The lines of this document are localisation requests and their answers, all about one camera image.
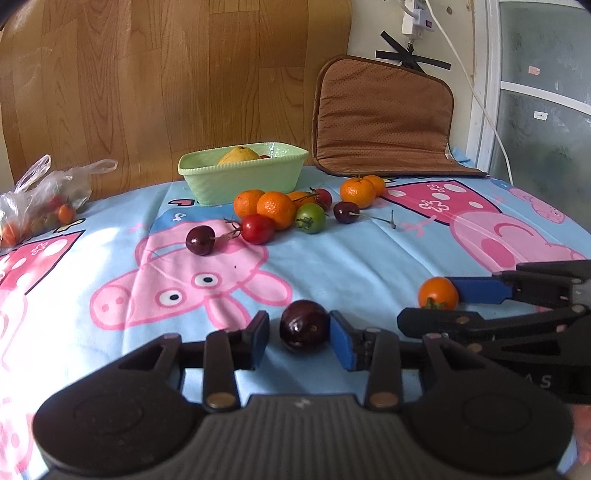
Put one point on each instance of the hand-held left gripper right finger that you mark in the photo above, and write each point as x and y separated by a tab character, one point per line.
340	345

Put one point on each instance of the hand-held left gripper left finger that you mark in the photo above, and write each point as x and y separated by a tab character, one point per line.
262	339

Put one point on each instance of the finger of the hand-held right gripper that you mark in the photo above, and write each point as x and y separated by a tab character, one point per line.
480	290
443	323

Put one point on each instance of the orange cherry tomato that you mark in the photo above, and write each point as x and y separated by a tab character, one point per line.
299	196
437	293

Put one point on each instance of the large dark cherry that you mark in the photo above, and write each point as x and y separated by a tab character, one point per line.
304	325

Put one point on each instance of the red tomato with stem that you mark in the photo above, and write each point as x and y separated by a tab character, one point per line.
257	228
324	197

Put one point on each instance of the green plastic basket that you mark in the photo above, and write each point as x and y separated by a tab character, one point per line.
244	182

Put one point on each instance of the cartoon pig printed blanket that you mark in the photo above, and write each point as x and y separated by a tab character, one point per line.
369	263

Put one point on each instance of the loose cherry stem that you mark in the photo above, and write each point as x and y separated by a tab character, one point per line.
390	220

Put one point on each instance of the dark tomato with stem left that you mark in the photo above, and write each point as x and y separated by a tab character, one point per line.
200	240

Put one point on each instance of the mandarin orange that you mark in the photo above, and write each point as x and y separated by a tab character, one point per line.
276	210
377	183
357	191
247	203

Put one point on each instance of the green tomato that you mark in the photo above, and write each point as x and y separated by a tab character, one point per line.
310	218

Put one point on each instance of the brown seat cushion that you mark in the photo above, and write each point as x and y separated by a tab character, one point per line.
383	115

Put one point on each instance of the black tape strip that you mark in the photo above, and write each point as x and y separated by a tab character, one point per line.
400	50
434	62

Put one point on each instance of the orange tomato in bag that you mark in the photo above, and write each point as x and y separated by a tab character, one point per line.
8	233
66	212

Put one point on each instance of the white framed glass door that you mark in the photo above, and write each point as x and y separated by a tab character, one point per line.
545	55

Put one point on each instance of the clear plastic bag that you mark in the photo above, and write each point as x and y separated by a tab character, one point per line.
41	184

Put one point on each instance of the wooden headboard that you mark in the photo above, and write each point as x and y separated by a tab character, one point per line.
138	92

